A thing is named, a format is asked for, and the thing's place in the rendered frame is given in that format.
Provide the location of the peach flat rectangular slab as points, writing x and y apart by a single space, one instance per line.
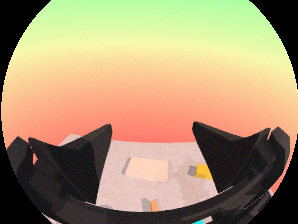
146 169

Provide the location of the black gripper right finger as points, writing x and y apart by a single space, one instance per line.
225 153

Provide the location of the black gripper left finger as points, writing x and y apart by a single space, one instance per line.
81 161

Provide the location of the orange flat bar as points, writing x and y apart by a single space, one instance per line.
153 206

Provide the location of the yellow flat bar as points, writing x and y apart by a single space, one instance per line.
202 171

